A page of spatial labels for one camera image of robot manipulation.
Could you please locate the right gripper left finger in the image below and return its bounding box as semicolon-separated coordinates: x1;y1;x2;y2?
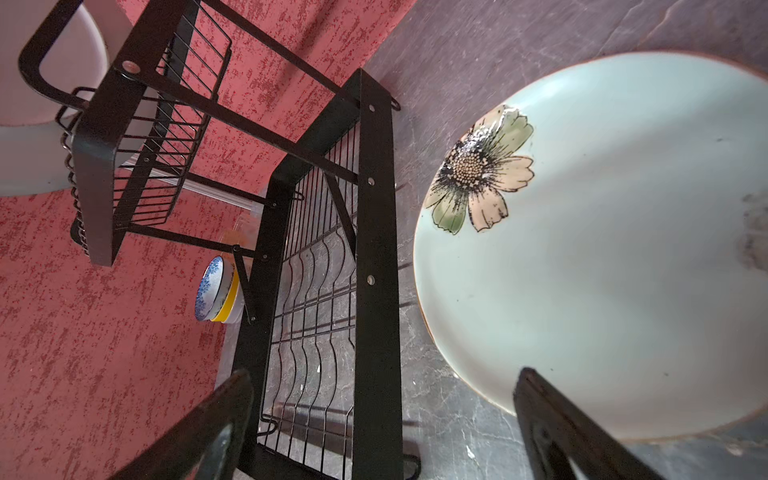
112;369;254;479

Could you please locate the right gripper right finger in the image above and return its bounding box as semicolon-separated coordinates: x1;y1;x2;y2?
513;367;661;479

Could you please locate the yellow bowl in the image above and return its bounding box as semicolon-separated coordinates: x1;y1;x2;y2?
211;273;241;323

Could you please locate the white blue floral bowl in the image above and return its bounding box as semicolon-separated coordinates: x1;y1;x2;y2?
194;256;234;321

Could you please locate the pale green plate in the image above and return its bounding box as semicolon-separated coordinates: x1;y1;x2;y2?
413;51;767;440

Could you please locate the white floral plate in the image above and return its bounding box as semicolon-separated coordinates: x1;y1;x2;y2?
1;1;132;197

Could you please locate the pale pink bowl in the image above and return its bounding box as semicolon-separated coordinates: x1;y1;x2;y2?
226;281;245;324

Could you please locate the pink transparent cup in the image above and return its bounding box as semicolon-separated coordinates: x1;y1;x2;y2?
221;204;264;250

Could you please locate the black wire dish rack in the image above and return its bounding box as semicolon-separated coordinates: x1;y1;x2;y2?
18;1;421;479

